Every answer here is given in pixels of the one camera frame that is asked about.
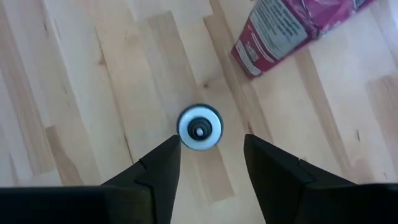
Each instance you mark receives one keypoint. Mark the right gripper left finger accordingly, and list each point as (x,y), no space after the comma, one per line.
(149,186)

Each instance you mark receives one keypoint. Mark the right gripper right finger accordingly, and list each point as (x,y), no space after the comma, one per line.
(280,186)

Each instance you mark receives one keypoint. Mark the Raisin Bran cereal box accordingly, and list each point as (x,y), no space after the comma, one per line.
(280,31)

